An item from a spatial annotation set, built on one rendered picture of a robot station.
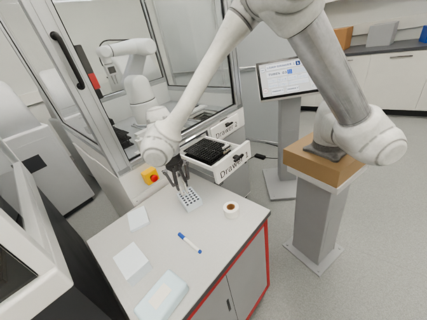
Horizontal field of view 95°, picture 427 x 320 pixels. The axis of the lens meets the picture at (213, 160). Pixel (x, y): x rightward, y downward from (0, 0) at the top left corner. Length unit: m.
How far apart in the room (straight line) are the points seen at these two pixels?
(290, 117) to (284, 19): 1.31
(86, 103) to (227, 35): 0.59
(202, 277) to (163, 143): 0.47
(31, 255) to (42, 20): 0.73
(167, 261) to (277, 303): 0.89
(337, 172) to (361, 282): 0.89
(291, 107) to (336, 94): 1.10
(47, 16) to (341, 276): 1.94
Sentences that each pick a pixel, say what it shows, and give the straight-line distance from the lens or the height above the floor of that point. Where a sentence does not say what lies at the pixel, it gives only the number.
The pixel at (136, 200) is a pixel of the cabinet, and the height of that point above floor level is 0.78.
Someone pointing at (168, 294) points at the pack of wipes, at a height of 0.80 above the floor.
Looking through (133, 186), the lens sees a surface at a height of 0.86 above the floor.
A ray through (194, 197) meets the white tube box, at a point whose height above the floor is 0.80.
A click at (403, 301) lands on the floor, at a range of 1.75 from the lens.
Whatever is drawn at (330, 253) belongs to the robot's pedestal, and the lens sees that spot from 1.75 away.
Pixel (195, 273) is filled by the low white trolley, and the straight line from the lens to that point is 0.79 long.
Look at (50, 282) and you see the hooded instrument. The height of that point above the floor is 0.88.
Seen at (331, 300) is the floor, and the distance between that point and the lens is 1.61.
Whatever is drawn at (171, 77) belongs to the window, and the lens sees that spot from 1.13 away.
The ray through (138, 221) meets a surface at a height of 0.78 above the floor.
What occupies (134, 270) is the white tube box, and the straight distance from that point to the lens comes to 0.83.
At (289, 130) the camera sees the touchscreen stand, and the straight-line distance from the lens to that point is 1.89.
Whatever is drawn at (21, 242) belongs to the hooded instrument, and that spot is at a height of 1.05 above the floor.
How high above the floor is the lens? 1.44
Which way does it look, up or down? 32 degrees down
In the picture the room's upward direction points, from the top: 12 degrees counter-clockwise
